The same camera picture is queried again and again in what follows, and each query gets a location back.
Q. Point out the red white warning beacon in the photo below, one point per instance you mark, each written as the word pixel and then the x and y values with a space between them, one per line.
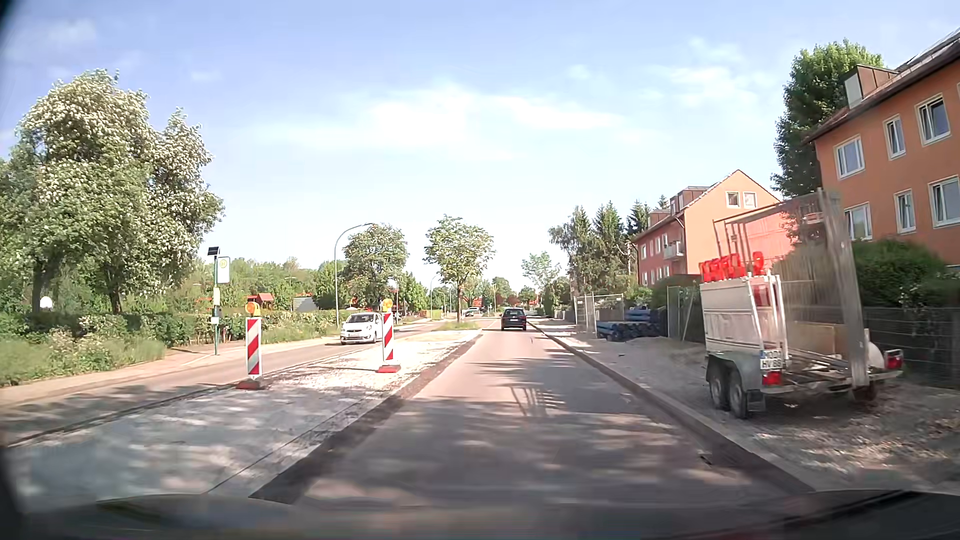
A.
pixel 388 337
pixel 253 346

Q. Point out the large white-flowering tree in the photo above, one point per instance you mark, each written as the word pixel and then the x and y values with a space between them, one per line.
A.
pixel 97 187

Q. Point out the gravel pavement strip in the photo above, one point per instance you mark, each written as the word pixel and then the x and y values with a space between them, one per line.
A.
pixel 825 427

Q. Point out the tall green tree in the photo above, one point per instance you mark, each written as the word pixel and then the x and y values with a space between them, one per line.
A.
pixel 814 112

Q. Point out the bus stop sign post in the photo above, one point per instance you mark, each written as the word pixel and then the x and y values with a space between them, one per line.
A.
pixel 217 300

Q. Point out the dark car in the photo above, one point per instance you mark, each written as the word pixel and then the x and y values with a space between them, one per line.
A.
pixel 514 319

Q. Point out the white car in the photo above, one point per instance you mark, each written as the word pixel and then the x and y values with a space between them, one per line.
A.
pixel 361 328

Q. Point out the row of trees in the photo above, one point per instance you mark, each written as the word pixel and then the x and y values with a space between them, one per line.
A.
pixel 270 281

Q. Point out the curved lamp post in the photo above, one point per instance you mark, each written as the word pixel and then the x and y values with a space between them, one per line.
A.
pixel 337 270

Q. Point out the green hedge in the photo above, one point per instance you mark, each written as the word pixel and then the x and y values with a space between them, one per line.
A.
pixel 900 274

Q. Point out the gravel median strip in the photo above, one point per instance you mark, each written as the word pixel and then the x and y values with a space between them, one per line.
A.
pixel 225 435

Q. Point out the grey trailer with fence panels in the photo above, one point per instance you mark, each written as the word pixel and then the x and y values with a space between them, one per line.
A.
pixel 780 330

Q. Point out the stack of blue pipes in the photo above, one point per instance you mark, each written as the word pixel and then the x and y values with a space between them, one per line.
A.
pixel 626 330

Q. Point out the car's own bonnet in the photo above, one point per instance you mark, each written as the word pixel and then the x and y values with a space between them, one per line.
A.
pixel 480 517

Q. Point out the pavement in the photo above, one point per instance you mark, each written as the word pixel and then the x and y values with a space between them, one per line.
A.
pixel 112 371

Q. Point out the small red-roofed building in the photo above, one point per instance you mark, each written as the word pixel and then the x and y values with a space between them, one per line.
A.
pixel 261 299

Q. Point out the grass verge with bushes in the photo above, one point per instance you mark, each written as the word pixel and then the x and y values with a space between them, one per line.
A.
pixel 75 349

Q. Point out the grey asphalt road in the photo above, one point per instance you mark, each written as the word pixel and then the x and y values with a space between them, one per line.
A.
pixel 510 405

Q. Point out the group of conifer trees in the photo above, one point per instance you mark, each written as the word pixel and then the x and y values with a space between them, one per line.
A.
pixel 600 240

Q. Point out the orange gabled building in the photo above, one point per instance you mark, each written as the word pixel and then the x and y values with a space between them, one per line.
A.
pixel 705 225

